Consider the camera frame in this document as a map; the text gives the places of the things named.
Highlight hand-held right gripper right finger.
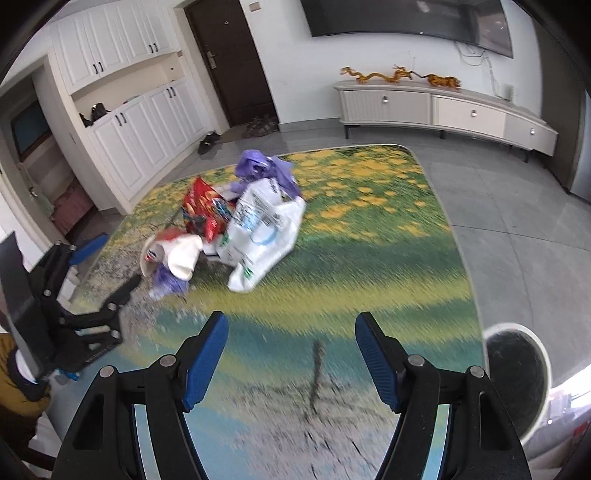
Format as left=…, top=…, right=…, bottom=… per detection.
left=355, top=311, right=532, bottom=480

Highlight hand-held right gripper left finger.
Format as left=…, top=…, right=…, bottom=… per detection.
left=54, top=311, right=230, bottom=480

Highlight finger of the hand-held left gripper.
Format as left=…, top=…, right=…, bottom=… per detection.
left=69, top=233, right=110, bottom=266
left=99, top=276, right=143, bottom=315

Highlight small purple wrapper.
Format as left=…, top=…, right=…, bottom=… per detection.
left=150, top=265, right=190, bottom=301

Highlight red white paper cup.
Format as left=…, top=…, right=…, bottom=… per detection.
left=141, top=228, right=204, bottom=282

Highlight red snack bag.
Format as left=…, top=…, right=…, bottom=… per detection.
left=182, top=178, right=236, bottom=243

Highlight white round trash bin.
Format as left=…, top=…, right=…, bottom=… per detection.
left=482, top=323, right=552, bottom=439

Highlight white printed plastic bag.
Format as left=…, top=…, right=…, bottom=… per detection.
left=217, top=179, right=306, bottom=292

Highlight purple plastic bag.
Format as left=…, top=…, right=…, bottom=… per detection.
left=235, top=150, right=301, bottom=199

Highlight person's left forearm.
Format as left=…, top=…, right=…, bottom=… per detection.
left=0, top=332, right=51, bottom=444

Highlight pink bedding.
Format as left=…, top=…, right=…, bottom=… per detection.
left=50, top=178, right=93, bottom=234

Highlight landscape printed table mat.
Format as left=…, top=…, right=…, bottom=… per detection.
left=69, top=144, right=485, bottom=480

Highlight white panelled cabinet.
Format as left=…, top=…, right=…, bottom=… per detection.
left=48, top=0, right=213, bottom=215

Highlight dark framed window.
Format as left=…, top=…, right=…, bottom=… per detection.
left=10, top=99, right=51, bottom=158

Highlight black handbag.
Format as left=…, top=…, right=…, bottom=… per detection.
left=79, top=102, right=112, bottom=127

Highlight black shoes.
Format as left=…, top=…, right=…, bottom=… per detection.
left=198, top=130, right=222, bottom=155

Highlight brown shoes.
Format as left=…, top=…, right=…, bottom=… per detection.
left=244, top=117, right=279, bottom=138

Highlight dark brown door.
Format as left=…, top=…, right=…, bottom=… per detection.
left=185, top=0, right=278, bottom=130

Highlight beige television cabinet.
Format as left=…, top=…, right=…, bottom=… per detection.
left=335, top=79, right=558, bottom=162

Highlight grey refrigerator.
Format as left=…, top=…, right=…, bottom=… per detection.
left=531, top=14, right=591, bottom=204

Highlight television cables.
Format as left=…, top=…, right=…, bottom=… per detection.
left=455, top=41, right=506, bottom=93

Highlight black wall television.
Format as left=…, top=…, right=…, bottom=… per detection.
left=300, top=0, right=514, bottom=58

